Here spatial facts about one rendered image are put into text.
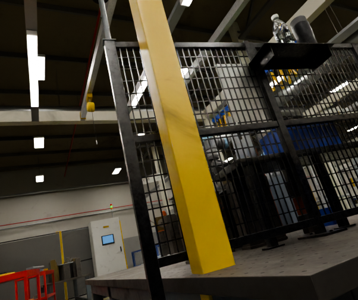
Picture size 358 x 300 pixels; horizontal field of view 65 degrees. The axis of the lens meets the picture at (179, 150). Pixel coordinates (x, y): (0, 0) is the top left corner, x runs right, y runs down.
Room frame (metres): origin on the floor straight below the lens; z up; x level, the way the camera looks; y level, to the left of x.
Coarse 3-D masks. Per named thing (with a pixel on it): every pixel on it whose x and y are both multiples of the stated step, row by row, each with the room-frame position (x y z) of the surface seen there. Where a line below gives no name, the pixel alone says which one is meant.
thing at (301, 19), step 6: (294, 18) 1.06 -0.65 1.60; (300, 18) 1.06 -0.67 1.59; (294, 24) 1.07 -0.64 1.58; (300, 24) 1.06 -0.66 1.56; (306, 24) 1.05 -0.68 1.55; (294, 30) 1.08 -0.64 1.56; (300, 30) 1.06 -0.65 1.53; (306, 30) 1.05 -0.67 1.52; (312, 30) 1.07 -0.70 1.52; (294, 36) 1.10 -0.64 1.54; (300, 36) 1.07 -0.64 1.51; (306, 36) 1.06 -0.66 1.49; (312, 36) 1.06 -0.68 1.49; (300, 42) 1.08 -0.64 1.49; (306, 42) 1.06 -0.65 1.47; (312, 42) 1.06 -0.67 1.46
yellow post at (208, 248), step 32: (160, 0) 0.83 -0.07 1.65; (160, 32) 0.81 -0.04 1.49; (160, 64) 0.80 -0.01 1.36; (160, 96) 0.80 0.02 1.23; (160, 128) 0.86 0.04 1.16; (192, 128) 0.82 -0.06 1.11; (192, 160) 0.81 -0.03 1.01; (192, 192) 0.80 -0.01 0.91; (192, 224) 0.80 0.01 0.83; (192, 256) 0.84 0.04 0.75; (224, 256) 0.82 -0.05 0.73
